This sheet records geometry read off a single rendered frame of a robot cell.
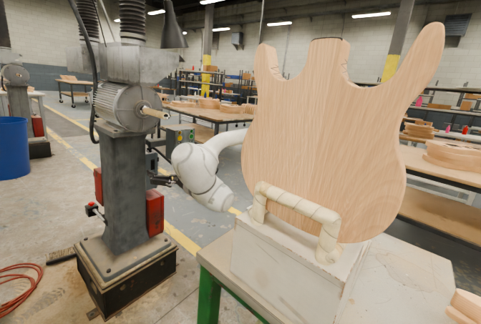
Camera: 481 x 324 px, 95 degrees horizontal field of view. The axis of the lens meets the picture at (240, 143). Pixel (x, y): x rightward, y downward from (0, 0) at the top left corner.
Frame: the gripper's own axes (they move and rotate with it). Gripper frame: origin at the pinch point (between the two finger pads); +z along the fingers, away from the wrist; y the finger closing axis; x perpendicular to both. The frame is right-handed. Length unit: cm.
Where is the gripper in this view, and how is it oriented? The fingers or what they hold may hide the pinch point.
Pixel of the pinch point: (162, 167)
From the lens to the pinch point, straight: 108.1
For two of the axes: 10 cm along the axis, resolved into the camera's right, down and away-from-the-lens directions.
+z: -7.7, -2.4, 5.9
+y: 6.4, -2.9, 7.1
